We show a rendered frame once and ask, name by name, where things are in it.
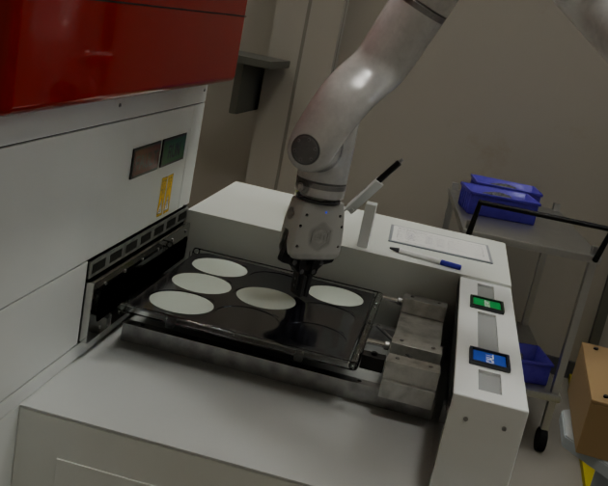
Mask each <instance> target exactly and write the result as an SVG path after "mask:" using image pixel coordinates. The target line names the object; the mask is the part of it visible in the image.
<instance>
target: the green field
mask: <svg viewBox="0 0 608 486"><path fill-rule="evenodd" d="M185 139H186V135H185V136H182V137H179V138H177V139H174V140H170V141H167V142H165V146H164V151H163V158H162V165H164V164H167V163H169V162H172V161H174V160H177V159H179V158H182V157H183V151H184V145H185ZM162 165H161V166H162Z"/></svg>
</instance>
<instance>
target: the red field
mask: <svg viewBox="0 0 608 486"><path fill-rule="evenodd" d="M160 145H161V144H158V145H155V146H152V147H149V148H144V149H140V150H137V151H135V157H134V164H133V172H132V176H137V175H140V174H141V173H144V172H146V171H149V170H151V169H154V168H157V164H158V157H159V151H160Z"/></svg>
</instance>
